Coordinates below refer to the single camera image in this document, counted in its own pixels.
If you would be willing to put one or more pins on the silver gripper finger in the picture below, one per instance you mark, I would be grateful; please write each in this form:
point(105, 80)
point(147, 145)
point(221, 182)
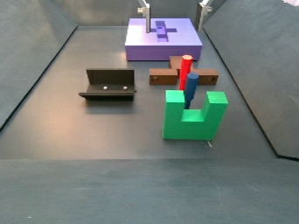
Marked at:
point(145, 10)
point(205, 9)

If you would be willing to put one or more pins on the green U-shaped block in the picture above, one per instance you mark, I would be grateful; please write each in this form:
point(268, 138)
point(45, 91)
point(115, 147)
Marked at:
point(193, 124)

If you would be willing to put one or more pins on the purple board with cross slot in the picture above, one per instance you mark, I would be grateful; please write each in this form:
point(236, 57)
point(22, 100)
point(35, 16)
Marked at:
point(172, 38)

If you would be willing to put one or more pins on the red cylinder peg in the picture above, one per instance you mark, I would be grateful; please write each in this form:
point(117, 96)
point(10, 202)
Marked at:
point(185, 69)

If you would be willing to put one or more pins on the brown cross-shaped block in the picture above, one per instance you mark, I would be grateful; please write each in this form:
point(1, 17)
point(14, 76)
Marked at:
point(168, 76)

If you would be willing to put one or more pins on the blue cylinder peg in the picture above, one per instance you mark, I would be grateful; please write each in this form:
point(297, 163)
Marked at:
point(190, 88)

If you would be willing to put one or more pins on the black angle bracket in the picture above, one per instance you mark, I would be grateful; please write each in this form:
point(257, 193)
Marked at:
point(110, 83)

